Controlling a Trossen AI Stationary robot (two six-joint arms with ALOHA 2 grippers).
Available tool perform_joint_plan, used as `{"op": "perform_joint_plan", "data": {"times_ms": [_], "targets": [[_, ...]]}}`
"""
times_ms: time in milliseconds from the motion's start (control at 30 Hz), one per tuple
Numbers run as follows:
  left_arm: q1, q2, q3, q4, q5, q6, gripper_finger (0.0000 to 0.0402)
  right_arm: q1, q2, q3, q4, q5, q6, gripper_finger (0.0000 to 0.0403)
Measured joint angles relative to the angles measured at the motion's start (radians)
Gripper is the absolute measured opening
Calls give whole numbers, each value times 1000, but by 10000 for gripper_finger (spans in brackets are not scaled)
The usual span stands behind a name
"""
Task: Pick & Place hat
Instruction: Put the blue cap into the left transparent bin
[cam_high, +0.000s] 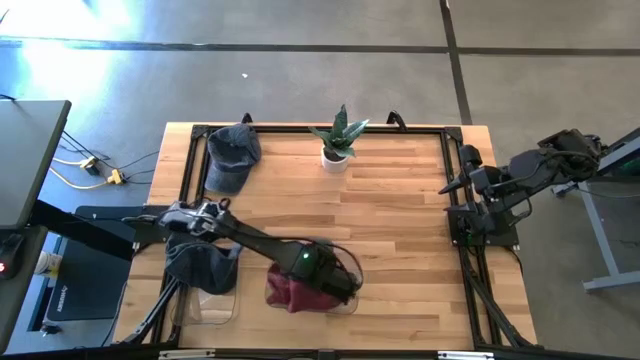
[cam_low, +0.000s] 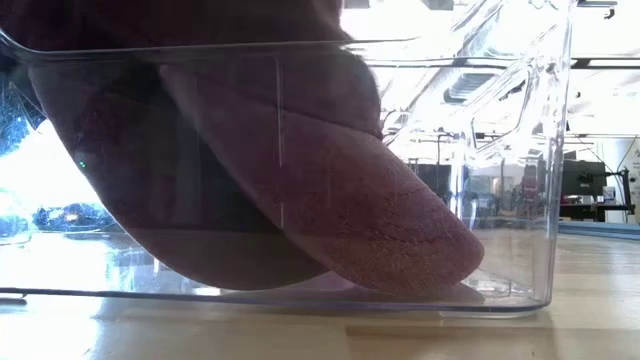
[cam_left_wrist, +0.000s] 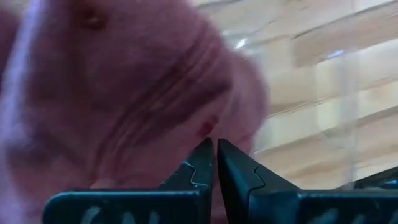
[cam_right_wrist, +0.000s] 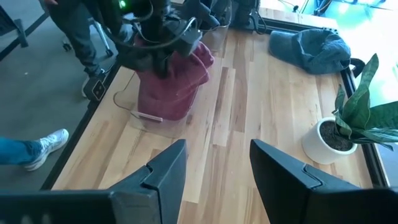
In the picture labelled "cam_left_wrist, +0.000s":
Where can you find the maroon cap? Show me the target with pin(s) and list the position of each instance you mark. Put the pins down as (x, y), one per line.
(124, 93)

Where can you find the black aluminium table frame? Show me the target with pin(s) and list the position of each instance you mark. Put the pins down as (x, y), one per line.
(379, 179)

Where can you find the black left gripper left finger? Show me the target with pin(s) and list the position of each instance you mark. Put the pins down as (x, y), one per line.
(186, 202)

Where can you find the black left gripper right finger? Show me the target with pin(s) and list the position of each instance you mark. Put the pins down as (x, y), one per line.
(248, 202)

